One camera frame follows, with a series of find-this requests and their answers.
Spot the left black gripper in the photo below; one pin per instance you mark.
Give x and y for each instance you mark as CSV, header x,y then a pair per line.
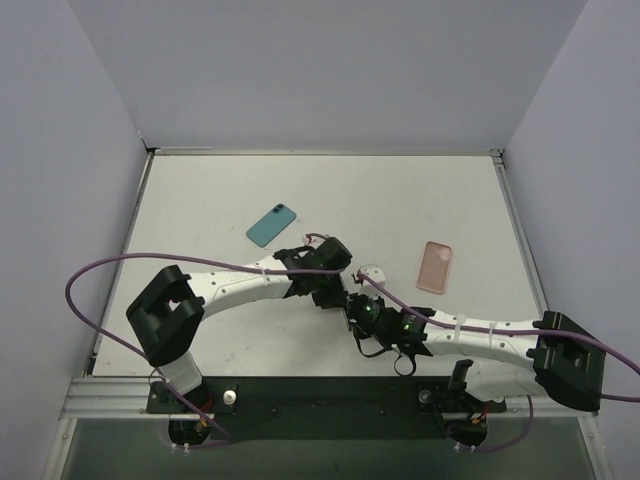
x,y
323,295

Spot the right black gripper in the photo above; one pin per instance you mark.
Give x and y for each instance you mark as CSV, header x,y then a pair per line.
x,y
347,316

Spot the teal phone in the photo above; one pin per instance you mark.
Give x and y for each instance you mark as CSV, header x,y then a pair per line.
x,y
274,222

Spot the black phone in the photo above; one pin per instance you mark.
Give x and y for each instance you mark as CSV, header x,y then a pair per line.
x,y
346,318

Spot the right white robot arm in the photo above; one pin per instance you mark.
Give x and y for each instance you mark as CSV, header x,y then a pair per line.
x,y
551,356

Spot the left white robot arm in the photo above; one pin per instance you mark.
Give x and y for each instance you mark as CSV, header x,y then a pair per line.
x,y
166,315

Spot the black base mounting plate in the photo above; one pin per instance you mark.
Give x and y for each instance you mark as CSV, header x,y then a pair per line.
x,y
338,408

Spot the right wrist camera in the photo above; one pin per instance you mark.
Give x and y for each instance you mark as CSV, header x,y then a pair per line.
x,y
369,277

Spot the aluminium table frame rail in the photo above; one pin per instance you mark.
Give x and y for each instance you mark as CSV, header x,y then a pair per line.
x,y
195,211

